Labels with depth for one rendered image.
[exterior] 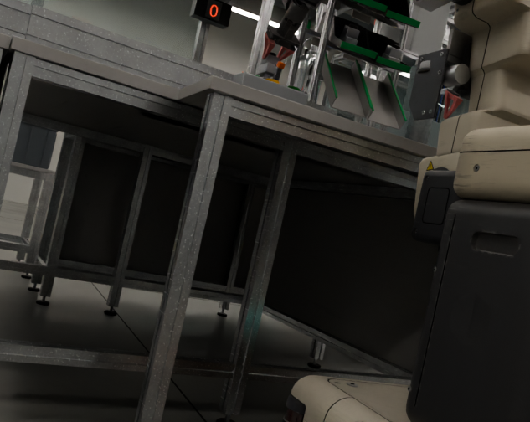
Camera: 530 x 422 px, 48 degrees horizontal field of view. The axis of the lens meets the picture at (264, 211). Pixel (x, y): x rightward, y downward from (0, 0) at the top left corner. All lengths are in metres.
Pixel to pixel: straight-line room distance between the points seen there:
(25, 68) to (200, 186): 0.48
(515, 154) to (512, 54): 0.41
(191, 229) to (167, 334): 0.23
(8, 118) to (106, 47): 0.31
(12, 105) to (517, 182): 1.06
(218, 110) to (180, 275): 0.37
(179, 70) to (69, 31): 0.29
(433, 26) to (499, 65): 1.92
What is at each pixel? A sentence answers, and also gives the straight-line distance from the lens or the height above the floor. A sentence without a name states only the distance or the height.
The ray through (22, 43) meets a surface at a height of 0.85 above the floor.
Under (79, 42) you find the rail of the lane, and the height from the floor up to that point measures 0.91.
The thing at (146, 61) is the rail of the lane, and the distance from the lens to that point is 1.61.
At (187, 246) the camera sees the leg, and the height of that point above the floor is 0.49.
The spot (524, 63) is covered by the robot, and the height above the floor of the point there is 1.01.
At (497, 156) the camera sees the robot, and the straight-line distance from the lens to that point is 1.01.
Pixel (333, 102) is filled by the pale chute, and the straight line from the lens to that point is 1.95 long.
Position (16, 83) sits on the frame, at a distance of 1.47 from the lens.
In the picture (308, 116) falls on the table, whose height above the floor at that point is 0.84.
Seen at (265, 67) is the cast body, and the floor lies 1.06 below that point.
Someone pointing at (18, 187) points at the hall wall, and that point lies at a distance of 12.28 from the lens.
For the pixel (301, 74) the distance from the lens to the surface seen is 2.91.
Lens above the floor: 0.57
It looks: 1 degrees up
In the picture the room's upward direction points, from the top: 12 degrees clockwise
